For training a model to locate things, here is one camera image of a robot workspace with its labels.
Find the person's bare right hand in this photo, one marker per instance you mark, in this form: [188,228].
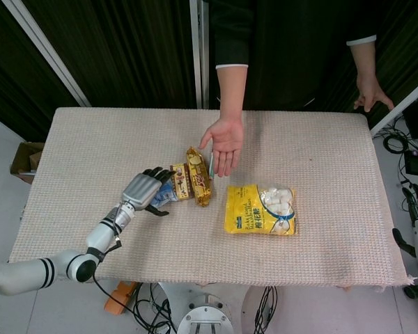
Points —
[224,146]

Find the gold brown snack bar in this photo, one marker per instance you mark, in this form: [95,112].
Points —
[199,176]

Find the brown cardboard box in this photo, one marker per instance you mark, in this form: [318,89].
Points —
[26,161]

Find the white metal frame post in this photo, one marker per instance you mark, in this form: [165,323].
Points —
[199,52]

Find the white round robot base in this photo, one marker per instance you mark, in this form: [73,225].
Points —
[209,313]

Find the person's bare left hand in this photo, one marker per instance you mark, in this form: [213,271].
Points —
[370,92]

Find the small brown snack packet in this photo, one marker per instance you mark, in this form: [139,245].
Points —
[180,181]

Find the yellow marshmallow bag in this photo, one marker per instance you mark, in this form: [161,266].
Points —
[261,210]

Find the person's black shirt torso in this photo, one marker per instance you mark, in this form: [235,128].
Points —
[292,52]

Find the green white flat packet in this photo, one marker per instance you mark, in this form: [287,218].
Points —
[212,166]

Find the person's left forearm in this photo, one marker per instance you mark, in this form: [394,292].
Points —
[363,57]

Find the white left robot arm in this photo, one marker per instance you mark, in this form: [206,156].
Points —
[55,257]

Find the blue white snack packet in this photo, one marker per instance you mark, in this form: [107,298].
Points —
[165,195]

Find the white diagonal frame bar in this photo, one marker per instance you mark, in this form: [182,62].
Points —
[47,52]

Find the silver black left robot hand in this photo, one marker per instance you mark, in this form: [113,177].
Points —
[140,190]

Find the beige woven table cloth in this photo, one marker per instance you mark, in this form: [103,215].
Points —
[209,195]

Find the person's right forearm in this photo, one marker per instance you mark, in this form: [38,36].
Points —
[231,92]

